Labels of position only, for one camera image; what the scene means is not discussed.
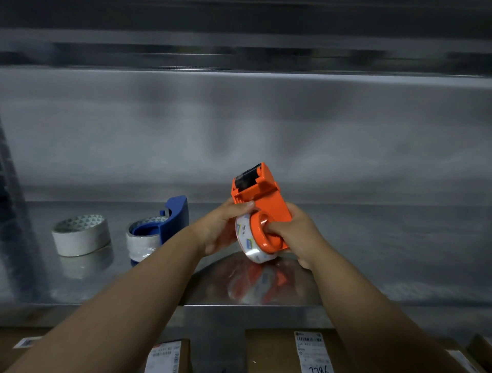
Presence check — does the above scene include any person's right hand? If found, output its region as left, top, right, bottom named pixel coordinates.
left=263, top=202, right=331, bottom=271

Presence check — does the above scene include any person's left hand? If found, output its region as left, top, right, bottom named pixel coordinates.
left=188, top=199, right=259, bottom=258

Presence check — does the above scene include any transparent tape roll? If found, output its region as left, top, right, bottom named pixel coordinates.
left=234, top=213, right=279, bottom=265

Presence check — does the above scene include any blue tape dispenser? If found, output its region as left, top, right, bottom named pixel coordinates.
left=129, top=195, right=190, bottom=266

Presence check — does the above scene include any orange tape dispenser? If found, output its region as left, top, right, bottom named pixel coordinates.
left=230, top=162, right=293, bottom=255

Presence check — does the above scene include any wrinkled white tape roll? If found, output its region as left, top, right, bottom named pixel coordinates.
left=126, top=216, right=170, bottom=263

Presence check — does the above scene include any smooth white tape roll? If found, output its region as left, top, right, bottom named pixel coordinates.
left=52, top=214, right=111, bottom=257

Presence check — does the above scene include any person's right forearm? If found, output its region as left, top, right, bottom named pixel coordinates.
left=307, top=250, right=468, bottom=373

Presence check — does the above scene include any person's left forearm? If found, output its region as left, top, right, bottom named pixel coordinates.
left=6, top=230, right=208, bottom=373

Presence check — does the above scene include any grey metal shelving rack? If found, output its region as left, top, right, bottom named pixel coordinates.
left=0, top=0, right=492, bottom=373

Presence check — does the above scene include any wide cardboard box handwritten label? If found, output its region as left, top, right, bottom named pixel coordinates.
left=245, top=328, right=354, bottom=373

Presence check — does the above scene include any narrow cardboard box handwritten label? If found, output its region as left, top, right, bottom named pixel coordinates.
left=144, top=339, right=192, bottom=373

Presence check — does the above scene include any cardboard box printed label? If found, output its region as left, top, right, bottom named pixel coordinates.
left=434, top=333, right=492, bottom=373

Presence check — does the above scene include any large cardboard box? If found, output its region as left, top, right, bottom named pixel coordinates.
left=0, top=326, right=53, bottom=373

